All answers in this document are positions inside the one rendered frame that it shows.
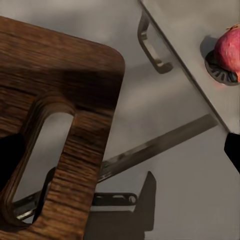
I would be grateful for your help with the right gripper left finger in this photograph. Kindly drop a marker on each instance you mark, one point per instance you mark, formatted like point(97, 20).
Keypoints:
point(12, 149)

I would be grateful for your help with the vidalia onion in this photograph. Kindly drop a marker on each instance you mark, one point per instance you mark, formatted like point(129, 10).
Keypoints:
point(227, 50)

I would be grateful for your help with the drop in sink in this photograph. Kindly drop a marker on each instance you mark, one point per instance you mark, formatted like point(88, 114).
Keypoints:
point(191, 29)

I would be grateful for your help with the cutting board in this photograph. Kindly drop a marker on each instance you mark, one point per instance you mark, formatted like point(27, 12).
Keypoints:
point(39, 66)

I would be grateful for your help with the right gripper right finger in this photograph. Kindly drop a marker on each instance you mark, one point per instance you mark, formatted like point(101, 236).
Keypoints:
point(232, 149)

